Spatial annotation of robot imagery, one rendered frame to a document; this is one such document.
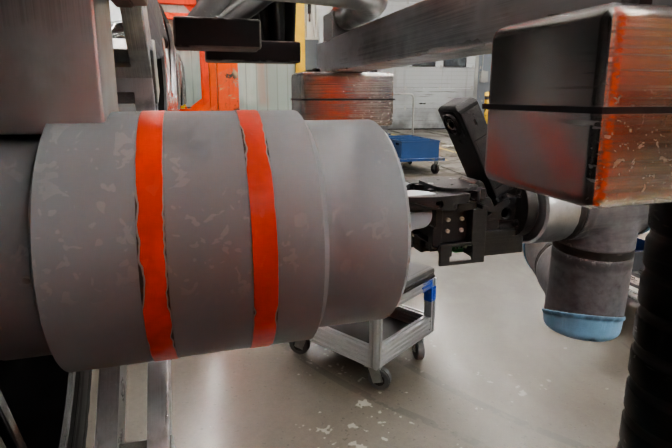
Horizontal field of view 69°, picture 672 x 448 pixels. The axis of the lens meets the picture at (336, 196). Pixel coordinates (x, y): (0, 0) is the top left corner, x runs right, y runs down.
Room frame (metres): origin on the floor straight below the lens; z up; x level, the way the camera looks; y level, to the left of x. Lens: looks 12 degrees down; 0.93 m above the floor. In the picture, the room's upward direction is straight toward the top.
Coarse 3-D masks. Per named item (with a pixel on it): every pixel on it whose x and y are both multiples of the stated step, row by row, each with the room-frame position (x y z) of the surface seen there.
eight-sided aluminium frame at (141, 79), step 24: (144, 24) 0.45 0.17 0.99; (120, 48) 0.47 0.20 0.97; (144, 48) 0.46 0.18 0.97; (120, 72) 0.48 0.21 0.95; (144, 72) 0.48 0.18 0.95; (120, 96) 0.49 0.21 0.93; (144, 96) 0.49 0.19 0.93; (168, 360) 0.43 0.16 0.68; (120, 384) 0.40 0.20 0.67; (168, 384) 0.41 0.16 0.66; (120, 408) 0.39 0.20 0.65; (168, 408) 0.39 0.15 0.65; (96, 432) 0.37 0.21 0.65; (120, 432) 0.38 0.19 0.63; (168, 432) 0.38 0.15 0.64
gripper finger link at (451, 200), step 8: (432, 192) 0.48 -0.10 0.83; (440, 192) 0.48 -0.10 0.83; (448, 192) 0.48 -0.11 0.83; (456, 192) 0.47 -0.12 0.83; (464, 192) 0.47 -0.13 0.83; (416, 200) 0.45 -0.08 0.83; (424, 200) 0.45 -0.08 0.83; (432, 200) 0.45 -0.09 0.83; (440, 200) 0.45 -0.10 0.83; (448, 200) 0.46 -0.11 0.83; (456, 200) 0.46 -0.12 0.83; (464, 200) 0.47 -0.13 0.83; (416, 208) 0.46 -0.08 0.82; (424, 208) 0.46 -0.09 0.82; (432, 208) 0.46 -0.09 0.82; (440, 208) 0.45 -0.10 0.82; (448, 208) 0.46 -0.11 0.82; (456, 208) 0.47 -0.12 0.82
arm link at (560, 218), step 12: (540, 204) 0.51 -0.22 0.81; (552, 204) 0.50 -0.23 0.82; (564, 204) 0.50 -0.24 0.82; (540, 216) 0.50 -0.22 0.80; (552, 216) 0.50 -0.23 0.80; (564, 216) 0.50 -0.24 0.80; (576, 216) 0.50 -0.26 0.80; (540, 228) 0.50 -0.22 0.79; (552, 228) 0.50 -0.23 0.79; (564, 228) 0.51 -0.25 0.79; (528, 240) 0.52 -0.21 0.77; (540, 240) 0.51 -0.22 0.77; (552, 240) 0.52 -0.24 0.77
